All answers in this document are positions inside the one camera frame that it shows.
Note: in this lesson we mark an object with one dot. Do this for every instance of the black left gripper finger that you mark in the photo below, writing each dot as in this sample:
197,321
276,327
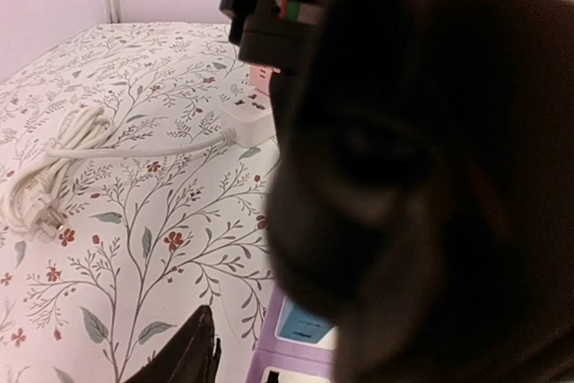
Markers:
192,355

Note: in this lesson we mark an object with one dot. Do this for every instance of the purple power strip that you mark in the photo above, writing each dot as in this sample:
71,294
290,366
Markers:
275,360

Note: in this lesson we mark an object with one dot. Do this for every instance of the blue plug adapter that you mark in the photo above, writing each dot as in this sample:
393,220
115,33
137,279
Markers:
297,326

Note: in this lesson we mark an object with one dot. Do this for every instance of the white power strip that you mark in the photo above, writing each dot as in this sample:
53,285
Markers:
250,117

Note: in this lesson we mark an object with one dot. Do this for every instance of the light pink cube socket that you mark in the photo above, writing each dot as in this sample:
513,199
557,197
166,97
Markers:
260,76

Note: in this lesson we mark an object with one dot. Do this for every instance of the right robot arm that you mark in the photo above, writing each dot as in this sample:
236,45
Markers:
424,199

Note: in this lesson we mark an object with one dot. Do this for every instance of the floral patterned table mat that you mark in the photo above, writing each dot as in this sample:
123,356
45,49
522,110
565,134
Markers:
147,240

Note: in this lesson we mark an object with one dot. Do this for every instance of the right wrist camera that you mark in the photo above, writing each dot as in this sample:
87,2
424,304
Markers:
263,36

